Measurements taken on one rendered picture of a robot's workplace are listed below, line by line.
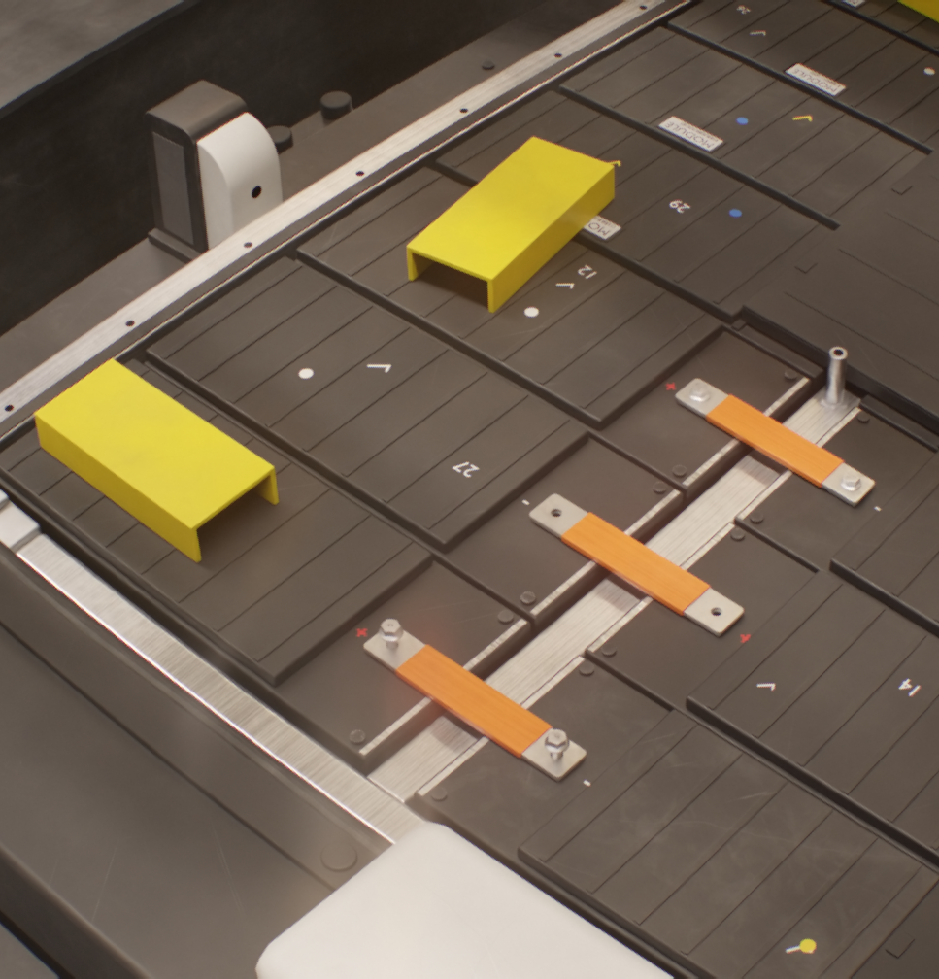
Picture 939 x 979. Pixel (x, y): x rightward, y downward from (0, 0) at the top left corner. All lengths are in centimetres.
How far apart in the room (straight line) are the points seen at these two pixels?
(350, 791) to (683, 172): 60
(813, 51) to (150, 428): 69
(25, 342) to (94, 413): 33
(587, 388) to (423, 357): 11
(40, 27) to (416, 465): 86
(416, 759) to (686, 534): 24
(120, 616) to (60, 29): 88
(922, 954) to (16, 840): 48
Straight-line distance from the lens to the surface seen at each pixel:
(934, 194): 163
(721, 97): 172
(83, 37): 206
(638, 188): 161
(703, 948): 114
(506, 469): 138
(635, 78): 174
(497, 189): 156
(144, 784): 111
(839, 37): 182
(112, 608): 134
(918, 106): 175
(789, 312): 150
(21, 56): 206
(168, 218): 178
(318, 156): 188
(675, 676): 128
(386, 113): 193
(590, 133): 167
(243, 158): 170
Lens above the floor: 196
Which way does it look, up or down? 44 degrees down
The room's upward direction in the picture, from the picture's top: 3 degrees counter-clockwise
